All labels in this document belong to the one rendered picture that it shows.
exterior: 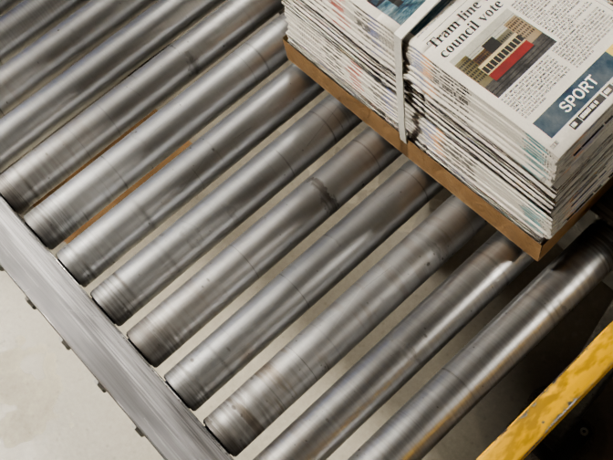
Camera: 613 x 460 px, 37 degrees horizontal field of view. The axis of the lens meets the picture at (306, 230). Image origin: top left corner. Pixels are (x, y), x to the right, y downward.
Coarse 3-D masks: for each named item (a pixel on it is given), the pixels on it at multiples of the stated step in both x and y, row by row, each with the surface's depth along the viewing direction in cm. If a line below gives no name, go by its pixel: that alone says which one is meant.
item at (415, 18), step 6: (426, 0) 81; (432, 0) 81; (438, 0) 81; (420, 6) 81; (426, 6) 81; (432, 6) 81; (414, 12) 81; (420, 12) 81; (426, 12) 81; (408, 18) 81; (414, 18) 81; (420, 18) 81; (402, 24) 81; (408, 24) 81; (414, 24) 81; (402, 30) 81; (408, 30) 81; (402, 36) 81
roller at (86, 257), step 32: (256, 96) 107; (288, 96) 107; (224, 128) 105; (256, 128) 106; (192, 160) 104; (224, 160) 105; (160, 192) 102; (192, 192) 104; (96, 224) 102; (128, 224) 101; (160, 224) 104; (64, 256) 100; (96, 256) 100
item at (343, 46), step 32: (288, 0) 95; (320, 0) 88; (352, 0) 83; (384, 0) 83; (288, 32) 102; (320, 32) 95; (352, 32) 87; (320, 64) 102; (352, 64) 95; (352, 96) 101; (384, 96) 95
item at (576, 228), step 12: (612, 192) 98; (600, 204) 97; (612, 204) 97; (588, 216) 98; (600, 216) 97; (612, 216) 96; (576, 228) 102; (612, 228) 96; (564, 240) 106; (612, 276) 103; (612, 288) 105
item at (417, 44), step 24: (408, 0) 82; (456, 0) 82; (480, 0) 81; (384, 24) 82; (432, 24) 81; (384, 48) 85; (408, 48) 81; (384, 72) 89; (408, 72) 85; (408, 96) 89; (408, 120) 95
